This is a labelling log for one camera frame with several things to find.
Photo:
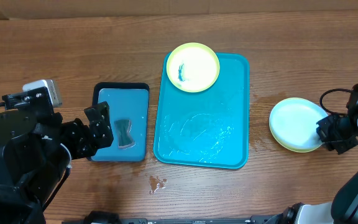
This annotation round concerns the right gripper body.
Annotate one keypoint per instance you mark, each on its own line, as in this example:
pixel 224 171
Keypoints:
pixel 328 132

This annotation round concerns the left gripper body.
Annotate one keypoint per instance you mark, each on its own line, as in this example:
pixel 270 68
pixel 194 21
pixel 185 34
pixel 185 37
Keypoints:
pixel 78 141

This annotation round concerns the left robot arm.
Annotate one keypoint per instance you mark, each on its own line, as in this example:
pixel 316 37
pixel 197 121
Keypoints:
pixel 36 155

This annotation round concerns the small black tray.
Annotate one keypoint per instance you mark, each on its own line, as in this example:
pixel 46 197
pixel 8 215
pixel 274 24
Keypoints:
pixel 120 84

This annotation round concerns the blue mat in tray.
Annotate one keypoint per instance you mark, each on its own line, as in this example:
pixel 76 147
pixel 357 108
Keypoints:
pixel 135 102

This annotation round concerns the green and yellow sponge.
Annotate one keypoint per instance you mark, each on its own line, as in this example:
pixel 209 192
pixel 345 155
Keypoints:
pixel 123 128

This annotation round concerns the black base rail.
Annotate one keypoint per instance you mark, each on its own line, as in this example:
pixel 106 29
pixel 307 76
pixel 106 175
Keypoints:
pixel 113 218

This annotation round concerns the light blue plate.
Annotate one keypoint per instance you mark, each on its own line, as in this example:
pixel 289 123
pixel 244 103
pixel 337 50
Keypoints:
pixel 295 123

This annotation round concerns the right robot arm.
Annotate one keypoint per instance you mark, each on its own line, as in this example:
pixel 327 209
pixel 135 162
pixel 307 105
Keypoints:
pixel 300 125

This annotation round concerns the yellow-green plate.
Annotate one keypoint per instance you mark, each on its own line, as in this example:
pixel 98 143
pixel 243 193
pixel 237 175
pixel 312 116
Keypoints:
pixel 278 140
pixel 192 67

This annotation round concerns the large teal serving tray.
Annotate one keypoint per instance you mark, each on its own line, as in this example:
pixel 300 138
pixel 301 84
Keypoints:
pixel 209 128

